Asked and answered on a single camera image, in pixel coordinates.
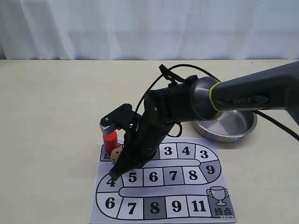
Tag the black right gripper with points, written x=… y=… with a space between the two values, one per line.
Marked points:
x=142 y=148

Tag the wooden die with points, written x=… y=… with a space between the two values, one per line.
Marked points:
x=115 y=154

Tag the red cylinder game piece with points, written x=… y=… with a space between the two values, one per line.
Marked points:
x=110 y=141

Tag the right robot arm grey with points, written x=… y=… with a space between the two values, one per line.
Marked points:
x=205 y=98

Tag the paper game board sheet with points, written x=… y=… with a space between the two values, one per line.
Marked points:
x=183 y=184

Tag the stainless steel bowl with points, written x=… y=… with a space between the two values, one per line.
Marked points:
x=231 y=126

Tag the white curtain backdrop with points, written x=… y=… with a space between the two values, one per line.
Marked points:
x=149 y=29

